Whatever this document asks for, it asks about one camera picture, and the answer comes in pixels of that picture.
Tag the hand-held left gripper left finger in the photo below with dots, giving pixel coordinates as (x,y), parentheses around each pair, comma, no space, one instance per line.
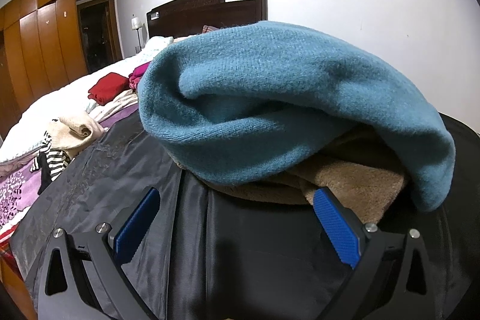
(137,222)

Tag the magenta garment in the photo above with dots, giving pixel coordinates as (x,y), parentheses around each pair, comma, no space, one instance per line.
(138,74)

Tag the red folded garment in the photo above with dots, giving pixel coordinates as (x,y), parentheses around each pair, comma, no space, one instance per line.
(108,87)

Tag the purple floral bedsheet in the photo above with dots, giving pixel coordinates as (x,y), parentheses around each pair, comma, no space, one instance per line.
(18,192)

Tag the black satin sheet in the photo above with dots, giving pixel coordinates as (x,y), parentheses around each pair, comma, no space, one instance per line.
(232,252)

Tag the brown fleece garment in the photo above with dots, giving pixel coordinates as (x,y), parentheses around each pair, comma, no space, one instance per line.
(348,181)

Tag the pink striped pillow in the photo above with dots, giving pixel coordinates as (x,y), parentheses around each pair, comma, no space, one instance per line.
(209,29)

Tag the white bedside lamp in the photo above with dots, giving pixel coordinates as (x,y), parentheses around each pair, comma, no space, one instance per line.
(136,24)

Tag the teal knit sweater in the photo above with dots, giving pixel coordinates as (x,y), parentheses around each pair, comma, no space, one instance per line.
(285,80)

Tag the white quilt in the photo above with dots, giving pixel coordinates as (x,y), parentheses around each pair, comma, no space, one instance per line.
(63,98)

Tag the wooden wardrobe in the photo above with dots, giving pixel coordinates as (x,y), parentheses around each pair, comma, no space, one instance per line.
(37,35)

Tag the cream knit garment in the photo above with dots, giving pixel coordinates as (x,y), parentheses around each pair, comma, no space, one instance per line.
(73,128)

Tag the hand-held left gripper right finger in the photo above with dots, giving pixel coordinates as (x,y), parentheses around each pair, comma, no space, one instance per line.
(335,226)

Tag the black white striped garment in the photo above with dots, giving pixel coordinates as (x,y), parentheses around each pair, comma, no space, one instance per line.
(56,160)

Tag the dark wooden headboard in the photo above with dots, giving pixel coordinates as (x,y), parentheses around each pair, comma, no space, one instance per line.
(210,10)

